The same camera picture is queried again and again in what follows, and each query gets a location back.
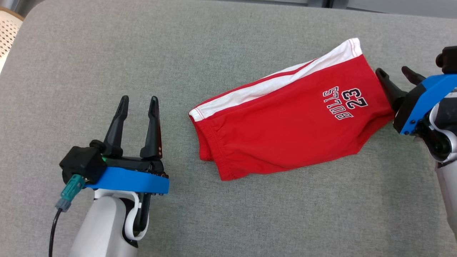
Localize red shorts with white stripe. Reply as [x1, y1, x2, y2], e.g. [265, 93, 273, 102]
[189, 37, 395, 181]

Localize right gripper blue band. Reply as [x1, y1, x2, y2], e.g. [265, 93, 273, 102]
[375, 66, 457, 136]

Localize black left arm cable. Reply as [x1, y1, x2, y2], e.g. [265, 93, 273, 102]
[49, 208, 64, 257]

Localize teal left camera connector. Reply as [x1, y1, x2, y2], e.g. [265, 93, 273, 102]
[55, 174, 87, 213]

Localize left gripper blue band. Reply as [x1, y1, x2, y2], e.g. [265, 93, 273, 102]
[85, 95, 170, 233]

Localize cream perforated laundry basket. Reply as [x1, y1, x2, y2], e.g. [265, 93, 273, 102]
[0, 7, 24, 74]

